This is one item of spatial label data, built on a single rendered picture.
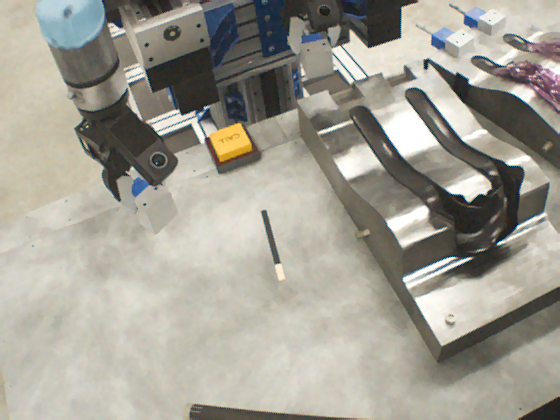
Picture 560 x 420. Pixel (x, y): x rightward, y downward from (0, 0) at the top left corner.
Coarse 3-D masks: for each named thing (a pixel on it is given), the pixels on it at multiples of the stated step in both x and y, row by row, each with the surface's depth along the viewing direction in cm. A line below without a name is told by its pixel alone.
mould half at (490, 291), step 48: (384, 96) 111; (432, 96) 110; (336, 144) 105; (432, 144) 104; (480, 144) 102; (336, 192) 110; (384, 192) 96; (480, 192) 91; (528, 192) 90; (384, 240) 94; (432, 240) 88; (528, 240) 94; (432, 288) 91; (480, 288) 90; (528, 288) 89; (432, 336) 88; (480, 336) 89
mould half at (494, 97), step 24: (528, 24) 126; (480, 48) 122; (504, 48) 122; (480, 72) 118; (480, 96) 116; (504, 96) 110; (528, 96) 107; (504, 120) 114; (528, 120) 109; (552, 120) 105; (528, 144) 112; (552, 144) 107
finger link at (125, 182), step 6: (126, 174) 88; (102, 180) 91; (120, 180) 86; (126, 180) 87; (132, 180) 88; (120, 186) 87; (126, 186) 88; (120, 192) 88; (126, 192) 89; (126, 198) 89; (132, 198) 90; (120, 204) 89; (126, 204) 90; (132, 204) 91; (126, 210) 91; (132, 210) 92
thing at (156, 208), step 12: (132, 192) 96; (144, 192) 94; (156, 192) 93; (168, 192) 93; (144, 204) 93; (156, 204) 92; (168, 204) 94; (144, 216) 93; (156, 216) 94; (168, 216) 96; (156, 228) 95
